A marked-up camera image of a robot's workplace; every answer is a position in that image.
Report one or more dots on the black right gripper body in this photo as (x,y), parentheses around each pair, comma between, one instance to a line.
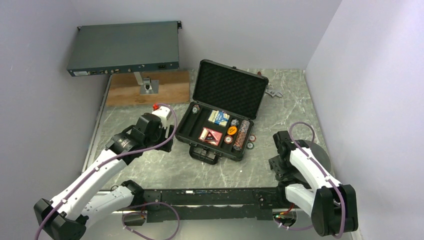
(282,167)

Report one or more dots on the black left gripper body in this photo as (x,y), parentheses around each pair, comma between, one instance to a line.
(160,134)

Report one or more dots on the red playing card deck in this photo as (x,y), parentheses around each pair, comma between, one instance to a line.
(210,136)

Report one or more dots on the row of poker chips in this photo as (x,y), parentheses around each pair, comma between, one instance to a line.
(242,134)

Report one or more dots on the black foam-lined poker case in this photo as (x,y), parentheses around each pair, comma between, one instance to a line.
(223,88)

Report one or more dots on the blue playing card deck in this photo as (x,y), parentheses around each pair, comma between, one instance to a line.
(220,118)

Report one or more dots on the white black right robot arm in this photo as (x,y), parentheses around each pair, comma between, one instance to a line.
(331,205)

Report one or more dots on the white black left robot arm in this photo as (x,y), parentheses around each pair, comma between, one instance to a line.
(69,214)

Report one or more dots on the red poker chip beside case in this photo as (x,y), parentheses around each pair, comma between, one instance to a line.
(252,138)

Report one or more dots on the grey foam roll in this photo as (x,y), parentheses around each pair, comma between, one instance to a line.
(319,154)

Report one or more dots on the wooden board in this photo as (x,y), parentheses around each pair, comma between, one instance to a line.
(174,88)

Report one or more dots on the adjustable metal wrench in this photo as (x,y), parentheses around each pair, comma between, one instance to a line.
(272,93)

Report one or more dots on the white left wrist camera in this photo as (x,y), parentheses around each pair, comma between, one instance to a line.
(161,111)

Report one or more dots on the metal stand bracket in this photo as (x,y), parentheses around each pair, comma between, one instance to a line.
(147,85)

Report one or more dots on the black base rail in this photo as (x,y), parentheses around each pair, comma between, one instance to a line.
(260,203)

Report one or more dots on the grey rack network switch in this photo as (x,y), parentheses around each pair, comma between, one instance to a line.
(125,48)

